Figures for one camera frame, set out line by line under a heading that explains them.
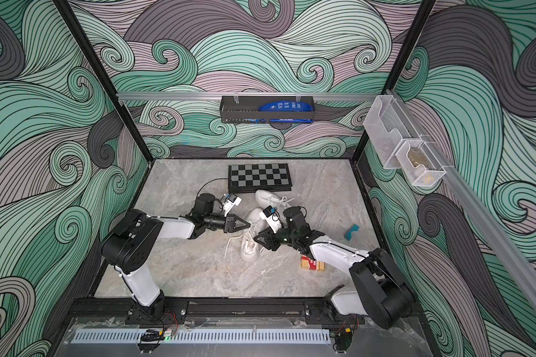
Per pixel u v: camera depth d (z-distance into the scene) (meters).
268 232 0.75
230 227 0.78
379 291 0.42
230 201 0.81
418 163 0.66
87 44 0.79
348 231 0.93
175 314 0.72
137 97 0.99
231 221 0.78
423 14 0.73
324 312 0.66
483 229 0.51
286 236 0.72
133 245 0.48
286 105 0.92
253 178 1.07
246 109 0.95
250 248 0.83
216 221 0.80
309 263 0.83
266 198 1.00
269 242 0.73
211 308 0.76
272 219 0.74
